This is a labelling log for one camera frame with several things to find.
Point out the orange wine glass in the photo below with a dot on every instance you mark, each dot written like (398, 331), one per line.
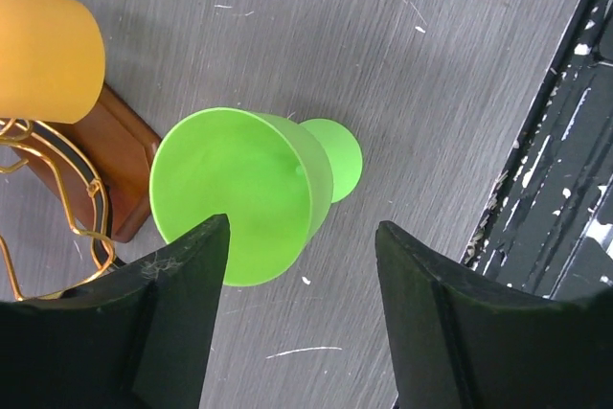
(52, 60)

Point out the black mounting rail base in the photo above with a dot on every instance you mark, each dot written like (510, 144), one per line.
(547, 228)

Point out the green wine glass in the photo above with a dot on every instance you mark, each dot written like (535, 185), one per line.
(273, 178)

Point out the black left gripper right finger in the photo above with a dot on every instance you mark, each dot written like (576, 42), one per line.
(460, 340)

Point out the gold wire wine glass rack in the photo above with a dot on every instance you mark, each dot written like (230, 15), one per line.
(98, 168)

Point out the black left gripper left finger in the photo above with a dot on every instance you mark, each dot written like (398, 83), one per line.
(139, 337)

